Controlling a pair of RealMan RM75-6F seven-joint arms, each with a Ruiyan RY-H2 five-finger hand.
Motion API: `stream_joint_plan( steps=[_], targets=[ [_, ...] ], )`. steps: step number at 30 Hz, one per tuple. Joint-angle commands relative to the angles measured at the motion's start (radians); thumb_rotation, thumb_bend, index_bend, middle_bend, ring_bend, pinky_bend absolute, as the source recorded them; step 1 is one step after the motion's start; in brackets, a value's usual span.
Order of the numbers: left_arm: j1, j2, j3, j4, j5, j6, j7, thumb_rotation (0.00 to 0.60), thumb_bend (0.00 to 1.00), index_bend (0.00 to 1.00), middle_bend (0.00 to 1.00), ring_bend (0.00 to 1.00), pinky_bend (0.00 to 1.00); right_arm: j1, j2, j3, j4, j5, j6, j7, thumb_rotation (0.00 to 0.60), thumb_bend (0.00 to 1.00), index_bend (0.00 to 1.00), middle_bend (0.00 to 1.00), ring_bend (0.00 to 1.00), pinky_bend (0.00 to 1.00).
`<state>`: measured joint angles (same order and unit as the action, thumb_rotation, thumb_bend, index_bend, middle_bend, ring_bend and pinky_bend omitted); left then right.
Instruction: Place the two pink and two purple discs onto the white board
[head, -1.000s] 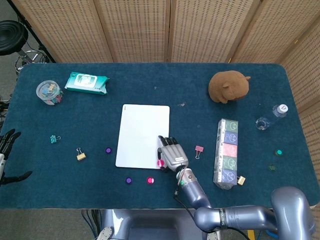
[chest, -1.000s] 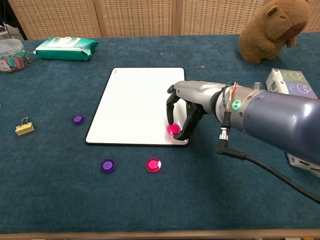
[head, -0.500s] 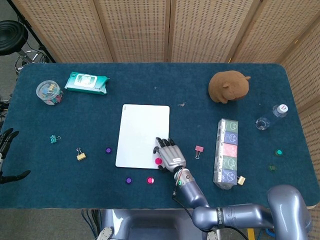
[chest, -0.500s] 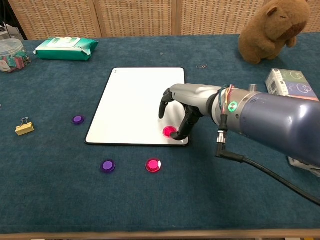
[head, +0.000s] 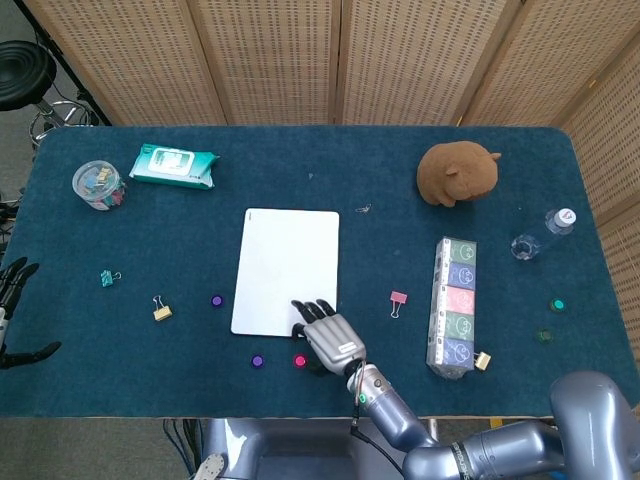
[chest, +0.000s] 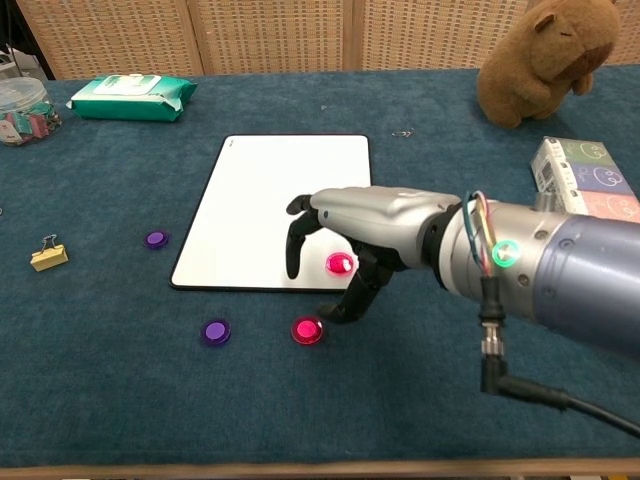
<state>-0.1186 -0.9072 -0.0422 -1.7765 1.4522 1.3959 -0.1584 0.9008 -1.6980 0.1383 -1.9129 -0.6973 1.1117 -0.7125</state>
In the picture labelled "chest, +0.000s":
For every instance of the wicker folding screen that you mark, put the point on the wicker folding screen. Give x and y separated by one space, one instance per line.
275 35

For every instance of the white magnetic board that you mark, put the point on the white magnetic board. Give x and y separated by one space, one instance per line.
260 190

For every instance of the yellow binder clip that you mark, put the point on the yellow binder clip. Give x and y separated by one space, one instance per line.
50 258

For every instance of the red round magnet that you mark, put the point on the red round magnet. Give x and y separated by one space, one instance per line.
307 330
340 263

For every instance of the clear jar of binder clips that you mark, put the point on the clear jar of binder clips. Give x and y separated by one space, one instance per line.
25 112

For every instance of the multicolour tissue packs bundle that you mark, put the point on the multicolour tissue packs bundle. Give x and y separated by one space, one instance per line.
590 175

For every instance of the purple round magnet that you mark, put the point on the purple round magnet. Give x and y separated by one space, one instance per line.
156 239
215 332

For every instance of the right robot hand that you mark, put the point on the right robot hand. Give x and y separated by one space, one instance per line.
380 210

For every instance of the green wet wipes pack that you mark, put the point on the green wet wipes pack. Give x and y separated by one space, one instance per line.
130 97

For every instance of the brown capybara plush toy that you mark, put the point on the brown capybara plush toy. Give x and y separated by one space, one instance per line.
540 65

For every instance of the blue carpet table cover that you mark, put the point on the blue carpet table cover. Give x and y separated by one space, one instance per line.
150 390

